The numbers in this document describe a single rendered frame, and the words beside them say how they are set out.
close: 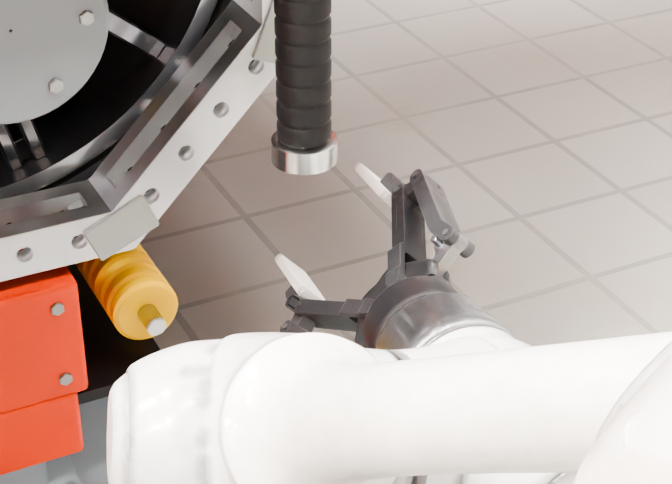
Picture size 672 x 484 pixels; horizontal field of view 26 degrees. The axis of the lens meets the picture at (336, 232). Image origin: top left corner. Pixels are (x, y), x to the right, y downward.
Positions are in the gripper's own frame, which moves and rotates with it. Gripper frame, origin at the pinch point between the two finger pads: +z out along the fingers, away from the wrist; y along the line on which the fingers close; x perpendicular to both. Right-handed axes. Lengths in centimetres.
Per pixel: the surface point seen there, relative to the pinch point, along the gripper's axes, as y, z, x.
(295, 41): 9.7, -16.5, 20.2
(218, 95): 2.0, 7.1, 12.3
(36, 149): -11.9, 16.5, 17.9
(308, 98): 7.5, -16.3, 17.0
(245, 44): 6.5, 7.1, 13.3
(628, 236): 18, 87, -89
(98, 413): -36, 37, -13
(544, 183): 16, 106, -84
